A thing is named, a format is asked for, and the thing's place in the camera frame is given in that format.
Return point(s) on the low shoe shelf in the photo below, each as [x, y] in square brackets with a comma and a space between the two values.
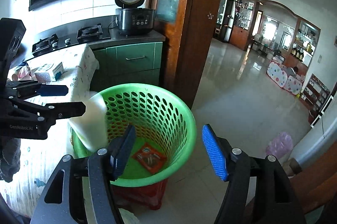
[314, 96]

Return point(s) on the white refrigerator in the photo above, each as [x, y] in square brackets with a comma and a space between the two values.
[315, 143]

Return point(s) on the wooden display cabinet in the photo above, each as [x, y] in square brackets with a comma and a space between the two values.
[272, 28]

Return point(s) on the polka dot play tent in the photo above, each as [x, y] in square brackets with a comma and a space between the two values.
[287, 78]

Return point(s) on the black gas stove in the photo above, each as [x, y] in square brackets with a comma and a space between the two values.
[56, 40]

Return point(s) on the patterned white tablecloth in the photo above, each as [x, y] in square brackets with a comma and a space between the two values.
[39, 157]

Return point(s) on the orange snack wrapper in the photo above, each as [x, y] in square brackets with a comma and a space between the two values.
[150, 158]

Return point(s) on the white paper piece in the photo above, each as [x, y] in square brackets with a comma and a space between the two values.
[91, 127]

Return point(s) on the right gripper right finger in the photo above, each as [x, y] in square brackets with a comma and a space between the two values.
[258, 190]

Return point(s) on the brown wooden door frame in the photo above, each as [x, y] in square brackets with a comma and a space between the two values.
[188, 27]

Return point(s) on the red plastic stool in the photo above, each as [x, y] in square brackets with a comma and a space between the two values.
[150, 196]

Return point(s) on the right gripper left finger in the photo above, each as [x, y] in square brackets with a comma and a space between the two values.
[75, 182]

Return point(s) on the white milk carton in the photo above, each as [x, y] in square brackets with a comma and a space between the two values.
[49, 72]

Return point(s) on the green kitchen cabinet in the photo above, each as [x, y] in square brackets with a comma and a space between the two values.
[133, 63]

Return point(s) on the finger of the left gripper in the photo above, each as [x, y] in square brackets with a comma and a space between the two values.
[52, 90]
[66, 109]

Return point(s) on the grey gloved left hand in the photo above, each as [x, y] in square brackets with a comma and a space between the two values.
[10, 157]

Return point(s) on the cardboard box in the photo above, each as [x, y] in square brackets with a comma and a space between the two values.
[292, 167]

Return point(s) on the pink plastic bag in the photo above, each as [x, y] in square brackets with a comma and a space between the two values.
[280, 145]

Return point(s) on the black rice cooker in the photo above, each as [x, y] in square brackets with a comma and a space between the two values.
[132, 19]

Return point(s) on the green perforated plastic basket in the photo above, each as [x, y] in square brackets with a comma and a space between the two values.
[161, 119]

